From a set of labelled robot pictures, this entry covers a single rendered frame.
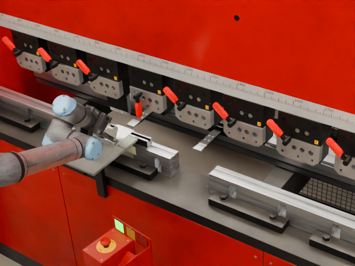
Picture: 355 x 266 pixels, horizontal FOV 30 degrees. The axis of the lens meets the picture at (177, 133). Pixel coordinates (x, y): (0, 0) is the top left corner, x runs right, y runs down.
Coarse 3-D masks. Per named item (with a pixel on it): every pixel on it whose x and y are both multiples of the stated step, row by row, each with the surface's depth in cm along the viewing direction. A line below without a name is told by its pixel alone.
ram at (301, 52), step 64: (0, 0) 261; (64, 0) 239; (128, 0) 221; (192, 0) 205; (256, 0) 191; (320, 0) 179; (128, 64) 237; (192, 64) 218; (256, 64) 203; (320, 64) 190
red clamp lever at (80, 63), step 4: (80, 60) 247; (80, 64) 246; (84, 64) 247; (80, 68) 247; (84, 68) 246; (88, 68) 247; (84, 72) 246; (88, 72) 246; (92, 76) 246; (96, 76) 247; (92, 80) 246
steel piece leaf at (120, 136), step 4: (120, 132) 261; (96, 136) 257; (116, 136) 259; (120, 136) 259; (124, 136) 259; (100, 140) 257; (104, 140) 255; (108, 140) 254; (120, 140) 257; (108, 144) 255; (112, 144) 253; (116, 144) 255
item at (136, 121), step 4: (172, 108) 277; (144, 112) 272; (148, 112) 272; (152, 112) 273; (164, 112) 272; (144, 116) 270; (132, 120) 268; (136, 120) 268; (140, 120) 267; (128, 124) 266; (132, 124) 265; (136, 124) 265
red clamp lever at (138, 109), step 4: (140, 92) 239; (136, 96) 236; (140, 96) 238; (136, 100) 238; (136, 104) 238; (140, 104) 239; (136, 108) 239; (140, 108) 240; (136, 112) 241; (140, 112) 241; (136, 116) 242; (140, 116) 242
